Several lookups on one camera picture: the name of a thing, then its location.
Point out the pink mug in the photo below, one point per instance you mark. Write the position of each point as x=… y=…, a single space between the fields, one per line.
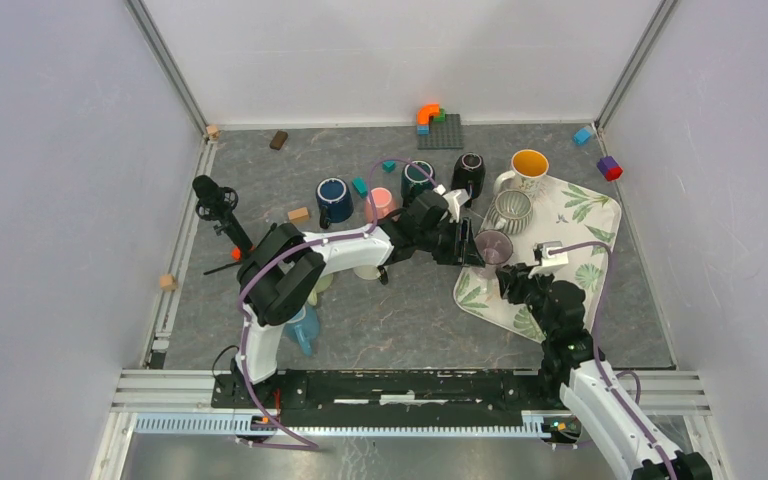
x=380 y=202

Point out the light green mug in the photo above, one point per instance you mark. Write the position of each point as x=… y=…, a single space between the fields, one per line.
x=323 y=283

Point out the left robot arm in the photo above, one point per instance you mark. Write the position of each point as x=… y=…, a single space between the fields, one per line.
x=277 y=278

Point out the black mug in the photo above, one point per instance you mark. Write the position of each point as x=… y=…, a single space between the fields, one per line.
x=469 y=174

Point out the navy blue mug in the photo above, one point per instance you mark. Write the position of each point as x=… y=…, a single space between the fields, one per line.
x=334 y=202

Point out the light blue mug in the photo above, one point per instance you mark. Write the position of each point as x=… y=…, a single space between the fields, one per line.
x=303 y=329

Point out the corner wooden cube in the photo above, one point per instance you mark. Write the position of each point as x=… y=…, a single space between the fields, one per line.
x=212 y=132

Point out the white ribbed mug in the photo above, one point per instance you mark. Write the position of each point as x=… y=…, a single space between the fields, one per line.
x=510 y=213

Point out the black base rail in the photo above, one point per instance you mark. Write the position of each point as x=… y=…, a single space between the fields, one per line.
x=392 y=398

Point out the orange curved lego piece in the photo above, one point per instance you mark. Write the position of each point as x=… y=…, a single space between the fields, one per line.
x=427 y=113

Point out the mauve purple mug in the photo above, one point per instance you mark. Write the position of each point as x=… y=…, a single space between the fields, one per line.
x=496 y=249

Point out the teal block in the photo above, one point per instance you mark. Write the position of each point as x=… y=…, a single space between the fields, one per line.
x=360 y=186

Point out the white floral mug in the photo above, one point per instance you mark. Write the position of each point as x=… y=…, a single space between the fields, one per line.
x=526 y=173

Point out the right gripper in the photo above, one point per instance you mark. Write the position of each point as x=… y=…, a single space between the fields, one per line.
x=516 y=278

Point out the brown block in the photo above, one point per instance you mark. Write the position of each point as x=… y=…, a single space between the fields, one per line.
x=279 y=139

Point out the purple and red block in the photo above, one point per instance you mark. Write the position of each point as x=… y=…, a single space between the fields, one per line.
x=609 y=168

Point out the green lego brick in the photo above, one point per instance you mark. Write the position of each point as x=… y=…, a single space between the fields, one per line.
x=439 y=116

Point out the grey lego baseplate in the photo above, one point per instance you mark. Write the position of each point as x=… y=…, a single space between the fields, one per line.
x=447 y=135

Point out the cream white mug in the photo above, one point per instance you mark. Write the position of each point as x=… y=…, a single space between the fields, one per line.
x=370 y=272

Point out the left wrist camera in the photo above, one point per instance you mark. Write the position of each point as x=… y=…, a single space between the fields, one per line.
x=455 y=200

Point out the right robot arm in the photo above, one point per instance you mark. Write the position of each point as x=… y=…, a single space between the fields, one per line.
x=575 y=373

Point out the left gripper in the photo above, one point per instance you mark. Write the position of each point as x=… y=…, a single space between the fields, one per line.
x=470 y=255

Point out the light blue block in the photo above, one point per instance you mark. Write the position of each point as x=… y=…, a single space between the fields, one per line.
x=583 y=135

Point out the dark green mug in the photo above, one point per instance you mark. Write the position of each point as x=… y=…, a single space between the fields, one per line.
x=416 y=177

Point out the wooden block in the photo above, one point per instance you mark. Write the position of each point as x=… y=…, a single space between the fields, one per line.
x=299 y=215

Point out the floral leaf tray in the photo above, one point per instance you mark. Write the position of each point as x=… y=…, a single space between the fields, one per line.
x=563 y=212

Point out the wooden cube by rail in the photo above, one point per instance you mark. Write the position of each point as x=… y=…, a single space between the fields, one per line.
x=168 y=283

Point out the teal cube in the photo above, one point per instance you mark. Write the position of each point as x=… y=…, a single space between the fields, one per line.
x=389 y=165

